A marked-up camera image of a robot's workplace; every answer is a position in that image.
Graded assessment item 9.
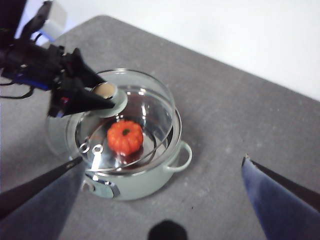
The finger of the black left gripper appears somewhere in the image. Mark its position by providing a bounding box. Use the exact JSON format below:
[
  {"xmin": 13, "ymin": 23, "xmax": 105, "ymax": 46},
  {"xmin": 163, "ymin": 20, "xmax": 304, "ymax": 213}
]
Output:
[
  {"xmin": 47, "ymin": 77, "xmax": 116, "ymax": 118},
  {"xmin": 63, "ymin": 47, "xmax": 108, "ymax": 88}
]

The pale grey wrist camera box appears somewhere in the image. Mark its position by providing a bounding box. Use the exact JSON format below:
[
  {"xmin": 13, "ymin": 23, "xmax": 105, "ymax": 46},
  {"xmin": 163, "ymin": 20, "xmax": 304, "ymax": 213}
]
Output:
[{"xmin": 41, "ymin": 1, "xmax": 68, "ymax": 39}]

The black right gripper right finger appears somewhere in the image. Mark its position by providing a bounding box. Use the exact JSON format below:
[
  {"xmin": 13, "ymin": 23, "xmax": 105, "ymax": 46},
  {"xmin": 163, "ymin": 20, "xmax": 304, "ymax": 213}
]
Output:
[{"xmin": 241, "ymin": 154, "xmax": 320, "ymax": 240}]

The pale green electric cooking pot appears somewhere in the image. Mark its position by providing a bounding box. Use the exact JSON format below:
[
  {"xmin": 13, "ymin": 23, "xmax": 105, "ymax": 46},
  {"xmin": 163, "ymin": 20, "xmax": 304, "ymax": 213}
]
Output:
[{"xmin": 46, "ymin": 69, "xmax": 193, "ymax": 201}]

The orange pumpkin with green stem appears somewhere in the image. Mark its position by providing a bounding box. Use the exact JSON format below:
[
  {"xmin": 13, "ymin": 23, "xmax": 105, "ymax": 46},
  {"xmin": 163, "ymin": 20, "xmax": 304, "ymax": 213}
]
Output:
[{"xmin": 106, "ymin": 119, "xmax": 145, "ymax": 157}]

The glass lid with green knob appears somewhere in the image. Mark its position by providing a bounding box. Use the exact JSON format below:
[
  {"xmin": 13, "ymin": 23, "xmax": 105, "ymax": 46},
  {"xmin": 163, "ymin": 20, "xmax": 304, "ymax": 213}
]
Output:
[{"xmin": 65, "ymin": 68, "xmax": 176, "ymax": 174}]

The black cable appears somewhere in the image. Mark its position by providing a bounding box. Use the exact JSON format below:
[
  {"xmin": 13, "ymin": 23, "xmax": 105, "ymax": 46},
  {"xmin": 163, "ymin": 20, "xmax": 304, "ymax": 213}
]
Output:
[{"xmin": 0, "ymin": 79, "xmax": 35, "ymax": 100}]

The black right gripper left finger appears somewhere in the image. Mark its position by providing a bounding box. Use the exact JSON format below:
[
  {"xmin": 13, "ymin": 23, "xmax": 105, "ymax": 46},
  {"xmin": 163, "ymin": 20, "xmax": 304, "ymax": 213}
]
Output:
[{"xmin": 0, "ymin": 156, "xmax": 85, "ymax": 240}]

